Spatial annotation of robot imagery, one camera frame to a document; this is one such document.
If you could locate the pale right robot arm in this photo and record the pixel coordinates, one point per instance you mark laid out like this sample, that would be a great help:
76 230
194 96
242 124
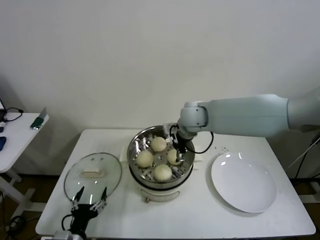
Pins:
245 115

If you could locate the white electric cooker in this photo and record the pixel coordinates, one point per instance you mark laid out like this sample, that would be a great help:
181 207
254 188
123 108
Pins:
160 193

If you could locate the blue object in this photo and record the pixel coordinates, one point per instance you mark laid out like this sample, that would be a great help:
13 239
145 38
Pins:
2 144

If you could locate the white side table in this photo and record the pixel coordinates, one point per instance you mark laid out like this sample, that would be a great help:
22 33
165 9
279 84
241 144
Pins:
20 140

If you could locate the green and white box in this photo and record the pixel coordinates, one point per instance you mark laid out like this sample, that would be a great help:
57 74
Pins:
37 122

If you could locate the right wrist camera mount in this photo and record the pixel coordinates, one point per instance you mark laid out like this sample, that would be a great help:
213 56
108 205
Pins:
167 128

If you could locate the steel steamer basket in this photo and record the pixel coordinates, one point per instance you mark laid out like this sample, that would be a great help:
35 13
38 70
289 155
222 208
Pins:
135 147

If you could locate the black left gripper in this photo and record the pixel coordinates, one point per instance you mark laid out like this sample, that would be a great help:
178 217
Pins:
82 213

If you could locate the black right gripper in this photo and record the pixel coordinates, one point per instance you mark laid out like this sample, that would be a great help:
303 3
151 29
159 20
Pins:
181 143

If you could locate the white round plate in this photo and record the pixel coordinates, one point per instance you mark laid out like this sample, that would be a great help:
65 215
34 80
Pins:
242 182

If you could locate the white steamed baozi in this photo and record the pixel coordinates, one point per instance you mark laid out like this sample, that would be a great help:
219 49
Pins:
158 144
162 172
144 159
172 157

